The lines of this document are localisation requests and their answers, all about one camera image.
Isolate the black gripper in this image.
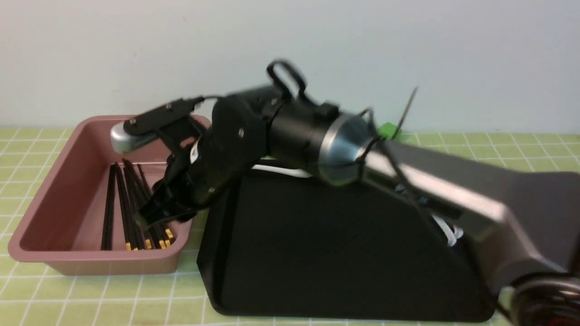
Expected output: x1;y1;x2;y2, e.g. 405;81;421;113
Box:
135;86;283;227

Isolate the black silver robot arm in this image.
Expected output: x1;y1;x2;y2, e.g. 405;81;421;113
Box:
123;85;580;326

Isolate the black chopstick gold tip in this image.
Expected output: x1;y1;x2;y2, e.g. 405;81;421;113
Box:
128;161;166;249
137;164;174;249
112;163;136;250
120;159;153;250

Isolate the black chopstick leftmost in bin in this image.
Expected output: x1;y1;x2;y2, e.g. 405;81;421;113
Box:
100;165;116;250

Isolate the black plastic tray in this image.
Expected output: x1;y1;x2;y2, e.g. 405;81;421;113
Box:
197;170;493;322

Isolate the pink plastic bin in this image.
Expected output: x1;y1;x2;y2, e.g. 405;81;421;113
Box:
8;115;192;276

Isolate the white spoon far left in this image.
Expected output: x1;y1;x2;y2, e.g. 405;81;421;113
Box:
252;164;312;179

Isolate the white spoon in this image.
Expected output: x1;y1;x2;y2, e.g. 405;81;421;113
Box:
449;225;464;240
432;216;457;246
252;164;312;179

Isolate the green checked table mat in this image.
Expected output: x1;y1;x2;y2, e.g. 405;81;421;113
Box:
0;128;580;326

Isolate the green cube block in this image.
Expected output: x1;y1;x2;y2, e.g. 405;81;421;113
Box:
377;122;401;139

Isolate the white spoon right inner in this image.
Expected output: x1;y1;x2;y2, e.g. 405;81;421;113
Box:
432;216;457;246

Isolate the white spoon right outer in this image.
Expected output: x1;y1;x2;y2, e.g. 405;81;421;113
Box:
449;225;464;240

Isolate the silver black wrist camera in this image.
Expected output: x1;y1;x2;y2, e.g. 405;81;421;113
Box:
110;96;205;154

